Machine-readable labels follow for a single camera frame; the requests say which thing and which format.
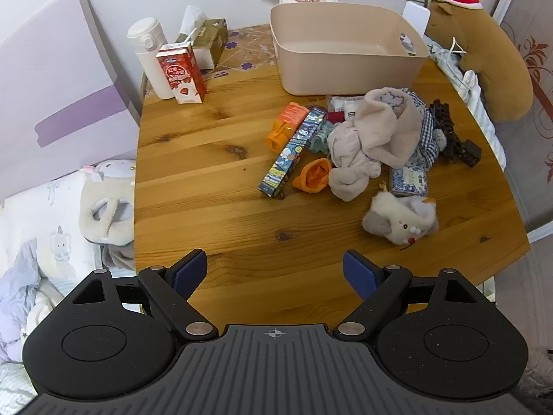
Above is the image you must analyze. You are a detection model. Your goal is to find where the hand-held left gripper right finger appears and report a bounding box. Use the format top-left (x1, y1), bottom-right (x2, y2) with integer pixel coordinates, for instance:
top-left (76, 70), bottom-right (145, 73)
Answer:
top-left (337, 249), bottom-right (492, 343)

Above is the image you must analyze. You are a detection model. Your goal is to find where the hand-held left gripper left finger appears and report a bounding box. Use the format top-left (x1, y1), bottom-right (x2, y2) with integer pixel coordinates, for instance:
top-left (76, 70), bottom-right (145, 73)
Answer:
top-left (59, 248), bottom-right (219, 343)

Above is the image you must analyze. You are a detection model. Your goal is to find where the grey white mouse plush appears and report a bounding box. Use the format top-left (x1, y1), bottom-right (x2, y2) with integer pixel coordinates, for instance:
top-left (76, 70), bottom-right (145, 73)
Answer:
top-left (362, 184), bottom-right (439, 251)

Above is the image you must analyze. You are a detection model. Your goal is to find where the cartoon printed tissue pack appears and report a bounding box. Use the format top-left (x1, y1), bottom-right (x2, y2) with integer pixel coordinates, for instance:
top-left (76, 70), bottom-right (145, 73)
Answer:
top-left (390, 168), bottom-right (429, 196)

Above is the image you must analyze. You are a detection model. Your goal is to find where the green striped cloth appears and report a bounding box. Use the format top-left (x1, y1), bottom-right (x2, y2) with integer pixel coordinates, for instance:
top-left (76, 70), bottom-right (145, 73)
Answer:
top-left (309, 121), bottom-right (335, 155)

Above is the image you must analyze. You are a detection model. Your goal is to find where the long cartoon printed box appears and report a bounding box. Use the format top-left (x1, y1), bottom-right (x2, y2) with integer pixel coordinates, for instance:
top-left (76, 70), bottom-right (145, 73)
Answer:
top-left (258, 106), bottom-right (328, 200)

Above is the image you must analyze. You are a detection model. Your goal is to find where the blue gingham cloth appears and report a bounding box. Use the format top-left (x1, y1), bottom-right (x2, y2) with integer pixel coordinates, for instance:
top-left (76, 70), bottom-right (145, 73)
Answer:
top-left (402, 87), bottom-right (448, 169)

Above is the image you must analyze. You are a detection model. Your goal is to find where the small black box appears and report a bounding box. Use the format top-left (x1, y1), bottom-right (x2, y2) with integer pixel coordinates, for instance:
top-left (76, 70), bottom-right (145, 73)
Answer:
top-left (458, 139), bottom-right (482, 168)

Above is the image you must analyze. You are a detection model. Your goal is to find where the orange plastic case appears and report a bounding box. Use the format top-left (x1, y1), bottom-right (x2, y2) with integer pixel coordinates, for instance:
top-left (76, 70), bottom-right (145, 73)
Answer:
top-left (265, 101), bottom-right (311, 153)

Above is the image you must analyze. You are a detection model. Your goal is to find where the dark brown hair clip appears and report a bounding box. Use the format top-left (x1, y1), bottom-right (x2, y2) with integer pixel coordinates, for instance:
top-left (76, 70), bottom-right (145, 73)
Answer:
top-left (428, 99), bottom-right (465, 163)

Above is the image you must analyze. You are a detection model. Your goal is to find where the clear snack packet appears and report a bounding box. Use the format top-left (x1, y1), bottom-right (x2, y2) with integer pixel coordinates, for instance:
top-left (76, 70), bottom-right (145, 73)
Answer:
top-left (326, 94), bottom-right (368, 120)

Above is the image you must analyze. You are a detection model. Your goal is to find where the beige plastic storage bin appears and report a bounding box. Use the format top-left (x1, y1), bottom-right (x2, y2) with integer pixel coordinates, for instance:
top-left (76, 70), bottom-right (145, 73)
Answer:
top-left (270, 2), bottom-right (430, 96)

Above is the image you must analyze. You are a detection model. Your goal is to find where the white desktop stand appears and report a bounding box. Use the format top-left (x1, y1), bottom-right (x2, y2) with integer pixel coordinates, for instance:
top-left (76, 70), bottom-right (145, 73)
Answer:
top-left (403, 2), bottom-right (430, 37)

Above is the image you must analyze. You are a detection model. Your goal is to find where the wooden desk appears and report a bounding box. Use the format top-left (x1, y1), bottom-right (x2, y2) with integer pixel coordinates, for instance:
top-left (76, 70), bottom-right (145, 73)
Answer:
top-left (134, 24), bottom-right (531, 331)

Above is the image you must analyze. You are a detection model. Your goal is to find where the cream plush toy on bed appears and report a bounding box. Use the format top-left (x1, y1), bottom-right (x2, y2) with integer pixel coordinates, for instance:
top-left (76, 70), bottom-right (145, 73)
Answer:
top-left (79, 158), bottom-right (138, 247)

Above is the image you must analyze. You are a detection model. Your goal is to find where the elephant printed bedding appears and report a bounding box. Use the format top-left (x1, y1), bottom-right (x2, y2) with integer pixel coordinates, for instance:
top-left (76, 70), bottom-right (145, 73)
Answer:
top-left (0, 168), bottom-right (140, 372)

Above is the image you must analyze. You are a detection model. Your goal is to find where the red milk carton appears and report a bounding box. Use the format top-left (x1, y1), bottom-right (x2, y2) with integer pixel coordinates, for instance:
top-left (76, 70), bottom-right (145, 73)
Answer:
top-left (156, 43), bottom-right (208, 105)

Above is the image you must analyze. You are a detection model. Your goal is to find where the white thermos bottle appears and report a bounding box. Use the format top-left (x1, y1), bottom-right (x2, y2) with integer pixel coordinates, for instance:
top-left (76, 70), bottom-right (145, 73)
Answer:
top-left (127, 17), bottom-right (174, 100)

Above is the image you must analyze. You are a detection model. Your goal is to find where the white and purple flat box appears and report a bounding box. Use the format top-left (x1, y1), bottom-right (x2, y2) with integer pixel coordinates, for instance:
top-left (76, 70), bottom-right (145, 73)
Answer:
top-left (0, 0), bottom-right (142, 202)

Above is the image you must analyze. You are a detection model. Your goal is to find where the gold tissue box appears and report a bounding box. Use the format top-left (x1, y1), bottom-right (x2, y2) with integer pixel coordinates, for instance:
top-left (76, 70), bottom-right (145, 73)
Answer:
top-left (175, 5), bottom-right (228, 70)

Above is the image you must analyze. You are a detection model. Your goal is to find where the brown capybara plush toy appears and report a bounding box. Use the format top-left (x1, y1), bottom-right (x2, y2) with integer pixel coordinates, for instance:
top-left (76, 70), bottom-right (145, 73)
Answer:
top-left (425, 0), bottom-right (536, 122)

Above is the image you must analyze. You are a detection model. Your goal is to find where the floral patterned wardrobe door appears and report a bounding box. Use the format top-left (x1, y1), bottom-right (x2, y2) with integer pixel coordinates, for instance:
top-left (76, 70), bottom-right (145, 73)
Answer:
top-left (493, 0), bottom-right (553, 243)

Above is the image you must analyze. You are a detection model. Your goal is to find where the white cord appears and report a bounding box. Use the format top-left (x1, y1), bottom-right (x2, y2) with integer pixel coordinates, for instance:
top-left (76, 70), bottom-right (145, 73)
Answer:
top-left (447, 37), bottom-right (470, 58)

